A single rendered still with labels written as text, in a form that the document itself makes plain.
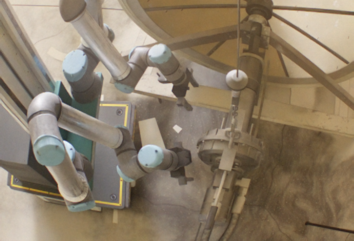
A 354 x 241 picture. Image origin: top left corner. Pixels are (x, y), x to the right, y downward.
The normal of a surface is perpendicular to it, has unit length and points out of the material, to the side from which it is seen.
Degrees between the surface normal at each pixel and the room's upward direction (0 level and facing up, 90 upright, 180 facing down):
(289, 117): 0
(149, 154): 19
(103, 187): 0
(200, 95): 0
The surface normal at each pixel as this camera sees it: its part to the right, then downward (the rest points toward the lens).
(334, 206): -0.07, -0.43
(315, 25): -0.59, -0.47
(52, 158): 0.37, 0.76
